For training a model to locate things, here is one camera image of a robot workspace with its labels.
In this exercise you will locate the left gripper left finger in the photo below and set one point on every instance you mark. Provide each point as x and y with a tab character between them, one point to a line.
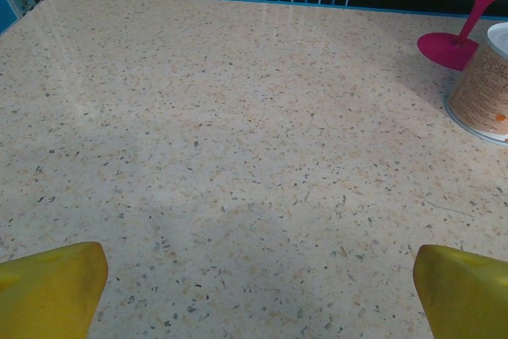
47	295

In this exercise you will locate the magenta plastic goblet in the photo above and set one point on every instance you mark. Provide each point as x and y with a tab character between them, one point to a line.
444	49

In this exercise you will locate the small can with white lid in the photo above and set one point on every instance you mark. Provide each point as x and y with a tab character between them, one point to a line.
484	89

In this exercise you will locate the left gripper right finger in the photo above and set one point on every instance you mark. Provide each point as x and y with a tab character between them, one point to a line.
468	299

